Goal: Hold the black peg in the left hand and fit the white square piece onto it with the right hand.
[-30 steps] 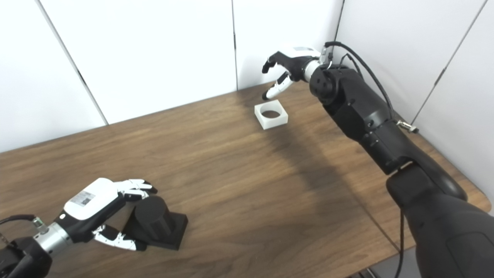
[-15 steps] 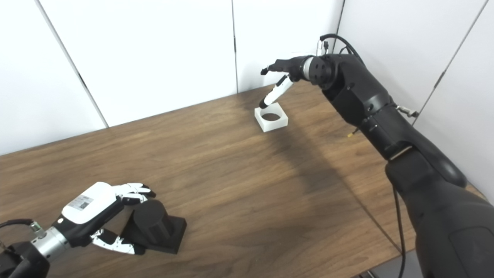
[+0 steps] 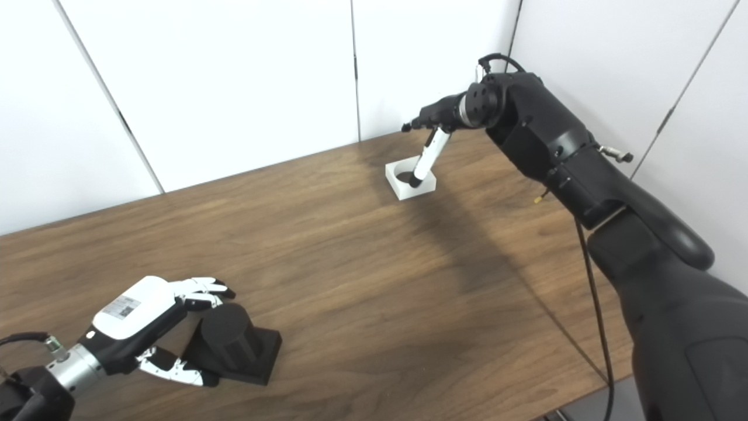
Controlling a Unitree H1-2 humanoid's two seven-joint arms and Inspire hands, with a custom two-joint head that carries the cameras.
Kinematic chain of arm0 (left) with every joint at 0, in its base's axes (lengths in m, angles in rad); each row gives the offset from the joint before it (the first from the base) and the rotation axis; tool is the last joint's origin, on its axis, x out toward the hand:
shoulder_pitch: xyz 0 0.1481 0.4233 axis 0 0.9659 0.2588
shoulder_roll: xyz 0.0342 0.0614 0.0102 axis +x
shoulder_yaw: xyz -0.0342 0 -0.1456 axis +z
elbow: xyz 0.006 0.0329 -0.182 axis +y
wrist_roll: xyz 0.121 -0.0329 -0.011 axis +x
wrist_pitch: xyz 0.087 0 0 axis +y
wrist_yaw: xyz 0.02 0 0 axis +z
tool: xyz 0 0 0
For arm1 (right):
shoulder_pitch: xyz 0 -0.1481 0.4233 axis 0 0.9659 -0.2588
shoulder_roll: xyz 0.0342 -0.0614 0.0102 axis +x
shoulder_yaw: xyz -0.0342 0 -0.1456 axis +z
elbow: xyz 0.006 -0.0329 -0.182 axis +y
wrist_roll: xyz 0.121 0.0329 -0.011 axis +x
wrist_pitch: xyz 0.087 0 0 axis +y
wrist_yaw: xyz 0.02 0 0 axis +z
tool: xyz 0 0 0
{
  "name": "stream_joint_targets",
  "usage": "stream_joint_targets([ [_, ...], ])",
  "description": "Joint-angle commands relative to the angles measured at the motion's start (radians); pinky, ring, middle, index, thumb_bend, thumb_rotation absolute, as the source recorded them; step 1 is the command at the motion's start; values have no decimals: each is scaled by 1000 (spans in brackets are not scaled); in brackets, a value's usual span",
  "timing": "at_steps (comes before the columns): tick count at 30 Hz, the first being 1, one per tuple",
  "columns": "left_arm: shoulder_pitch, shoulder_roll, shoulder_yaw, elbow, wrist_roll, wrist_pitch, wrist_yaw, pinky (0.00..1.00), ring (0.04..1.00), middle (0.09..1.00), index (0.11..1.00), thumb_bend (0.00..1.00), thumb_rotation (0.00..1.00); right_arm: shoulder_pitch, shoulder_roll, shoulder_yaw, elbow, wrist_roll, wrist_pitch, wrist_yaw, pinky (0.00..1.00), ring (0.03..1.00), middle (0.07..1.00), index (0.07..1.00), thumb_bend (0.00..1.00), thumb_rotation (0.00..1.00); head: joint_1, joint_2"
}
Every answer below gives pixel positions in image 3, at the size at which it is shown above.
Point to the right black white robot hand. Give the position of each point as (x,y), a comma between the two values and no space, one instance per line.
(441,114)

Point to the black peg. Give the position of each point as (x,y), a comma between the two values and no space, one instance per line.
(228,336)

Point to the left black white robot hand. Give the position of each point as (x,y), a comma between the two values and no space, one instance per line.
(134,310)

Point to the white square piece with hole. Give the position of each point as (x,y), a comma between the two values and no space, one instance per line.
(403,188)

